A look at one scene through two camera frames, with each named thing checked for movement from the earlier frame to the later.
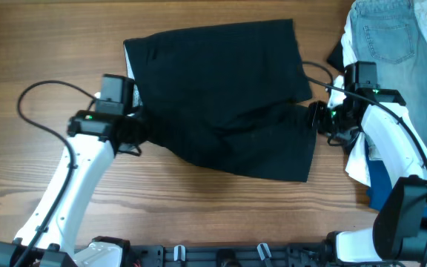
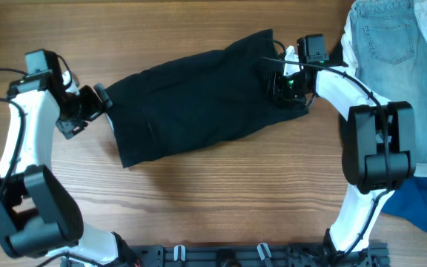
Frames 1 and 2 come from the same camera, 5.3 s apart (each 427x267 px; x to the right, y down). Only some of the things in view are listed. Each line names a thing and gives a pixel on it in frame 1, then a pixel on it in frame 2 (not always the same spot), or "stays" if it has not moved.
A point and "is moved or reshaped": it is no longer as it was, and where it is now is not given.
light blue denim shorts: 391,33 stays
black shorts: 231,94 is moved or reshaped
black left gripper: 144,131 to 94,107
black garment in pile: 336,58 stays
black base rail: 313,254 stays
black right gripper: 316,113 to 275,81
